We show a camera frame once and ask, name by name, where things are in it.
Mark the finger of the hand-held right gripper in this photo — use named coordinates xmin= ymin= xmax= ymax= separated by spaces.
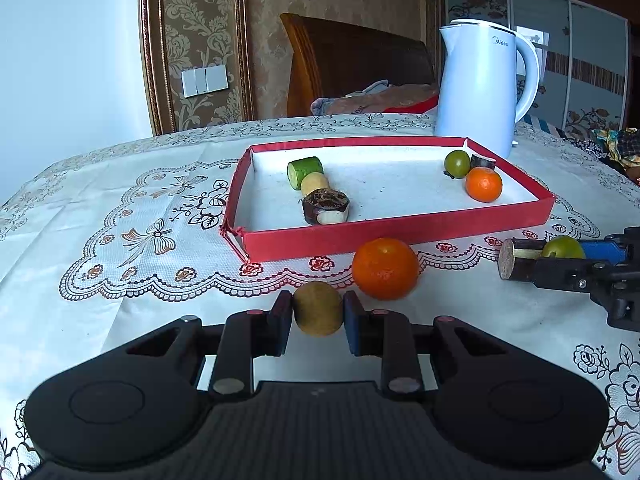
xmin=580 ymin=227 xmax=640 ymax=263
xmin=531 ymin=257 xmax=606 ymax=292

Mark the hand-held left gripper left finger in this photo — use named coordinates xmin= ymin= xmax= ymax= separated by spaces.
xmin=126 ymin=290 xmax=293 ymax=403

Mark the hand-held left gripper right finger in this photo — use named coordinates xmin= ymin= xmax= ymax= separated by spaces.
xmin=343 ymin=290 xmax=507 ymax=400

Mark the brown kiwi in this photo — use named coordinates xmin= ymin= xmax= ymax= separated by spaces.
xmin=292 ymin=281 xmax=345 ymax=336

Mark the large eggplant piece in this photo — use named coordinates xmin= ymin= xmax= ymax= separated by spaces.
xmin=498 ymin=238 xmax=548 ymax=281

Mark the orange tangerine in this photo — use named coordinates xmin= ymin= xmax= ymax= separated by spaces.
xmin=465 ymin=167 xmax=503 ymax=203
xmin=352 ymin=238 xmax=420 ymax=302

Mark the eggplant piece with brown face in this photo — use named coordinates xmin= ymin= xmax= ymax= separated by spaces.
xmin=301 ymin=188 xmax=352 ymax=226

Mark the red shallow cardboard box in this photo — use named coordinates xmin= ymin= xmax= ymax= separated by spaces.
xmin=219 ymin=136 xmax=557 ymax=264

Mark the small pale yellow potato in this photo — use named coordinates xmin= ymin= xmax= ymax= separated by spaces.
xmin=300 ymin=171 xmax=331 ymax=200

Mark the green cucumber piece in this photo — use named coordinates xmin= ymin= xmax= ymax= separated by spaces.
xmin=287 ymin=157 xmax=324 ymax=191

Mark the dark patterned cloth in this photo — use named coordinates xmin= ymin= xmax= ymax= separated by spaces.
xmin=570 ymin=127 xmax=640 ymax=173

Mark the striped colourful blanket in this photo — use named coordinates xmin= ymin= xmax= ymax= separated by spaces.
xmin=520 ymin=115 xmax=566 ymax=138

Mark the green tomato with stem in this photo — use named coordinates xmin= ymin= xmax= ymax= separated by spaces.
xmin=443 ymin=149 xmax=472 ymax=179

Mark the floral sliding door wardrobe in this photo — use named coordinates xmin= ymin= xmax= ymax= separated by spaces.
xmin=442 ymin=0 xmax=630 ymax=133

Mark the white electric kettle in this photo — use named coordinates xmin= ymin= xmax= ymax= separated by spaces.
xmin=433 ymin=19 xmax=541 ymax=160

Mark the embroidered white tablecloth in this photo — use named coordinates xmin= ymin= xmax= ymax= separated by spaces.
xmin=0 ymin=112 xmax=640 ymax=476

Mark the pink brown blanket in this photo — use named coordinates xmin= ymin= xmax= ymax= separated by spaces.
xmin=310 ymin=80 xmax=440 ymax=117

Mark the red cloth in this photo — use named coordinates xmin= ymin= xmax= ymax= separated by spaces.
xmin=382 ymin=96 xmax=440 ymax=115

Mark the wooden headboard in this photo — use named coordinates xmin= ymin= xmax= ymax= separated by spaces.
xmin=280 ymin=12 xmax=437 ymax=118

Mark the white wall light switch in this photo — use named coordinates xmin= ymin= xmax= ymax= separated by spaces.
xmin=181 ymin=65 xmax=229 ymax=98

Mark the gilded wall moulding frame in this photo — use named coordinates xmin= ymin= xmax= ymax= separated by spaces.
xmin=137 ymin=0 xmax=256 ymax=136

